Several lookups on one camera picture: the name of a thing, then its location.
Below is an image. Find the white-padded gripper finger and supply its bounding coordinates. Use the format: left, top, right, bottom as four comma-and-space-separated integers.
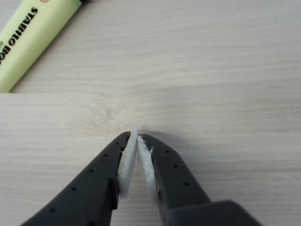
137, 133, 212, 226
20, 127, 139, 226

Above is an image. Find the yellow Stabilo highlighter pen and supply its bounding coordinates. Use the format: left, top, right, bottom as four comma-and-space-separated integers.
0, 0, 92, 94

